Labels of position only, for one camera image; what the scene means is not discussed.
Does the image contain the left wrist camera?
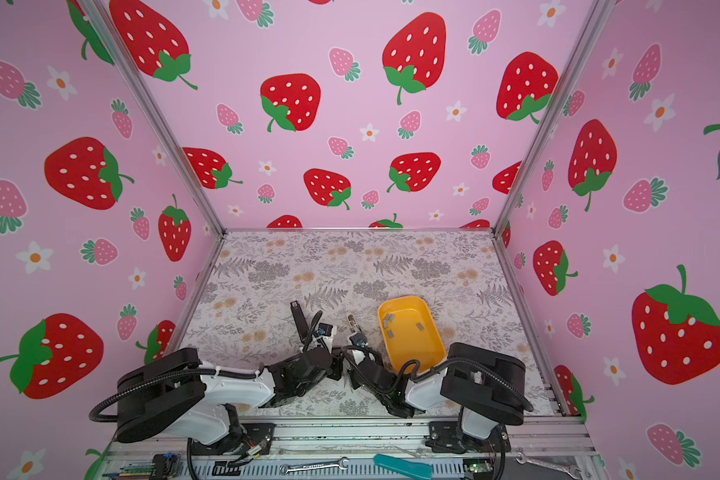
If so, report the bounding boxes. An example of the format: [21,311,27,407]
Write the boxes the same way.
[313,322,334,351]

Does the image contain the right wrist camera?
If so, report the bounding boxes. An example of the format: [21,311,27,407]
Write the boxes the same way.
[349,332,373,365]

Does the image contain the aluminium corner post right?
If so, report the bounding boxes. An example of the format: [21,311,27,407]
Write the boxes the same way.
[493,0,615,238]

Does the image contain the yellow plastic tray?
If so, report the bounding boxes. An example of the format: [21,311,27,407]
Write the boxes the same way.
[377,296,446,372]

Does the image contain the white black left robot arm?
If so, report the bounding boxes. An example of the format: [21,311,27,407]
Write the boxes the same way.
[89,311,341,446]

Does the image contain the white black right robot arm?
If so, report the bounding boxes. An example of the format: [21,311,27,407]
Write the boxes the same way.
[342,342,534,454]

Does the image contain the aluminium corner post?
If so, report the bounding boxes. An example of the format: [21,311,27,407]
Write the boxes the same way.
[81,0,226,238]
[493,0,615,238]

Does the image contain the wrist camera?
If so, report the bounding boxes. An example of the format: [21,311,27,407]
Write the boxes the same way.
[313,322,334,351]
[349,332,373,365]

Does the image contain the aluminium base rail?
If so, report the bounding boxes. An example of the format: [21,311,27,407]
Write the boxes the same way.
[96,416,609,479]

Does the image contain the teal handled tool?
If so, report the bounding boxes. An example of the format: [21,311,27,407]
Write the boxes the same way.
[373,454,433,480]

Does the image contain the silver wrench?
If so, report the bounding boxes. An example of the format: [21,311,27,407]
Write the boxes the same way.
[279,457,350,475]
[516,452,583,480]

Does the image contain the aluminium corner post left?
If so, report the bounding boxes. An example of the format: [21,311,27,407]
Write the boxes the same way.
[81,0,226,238]

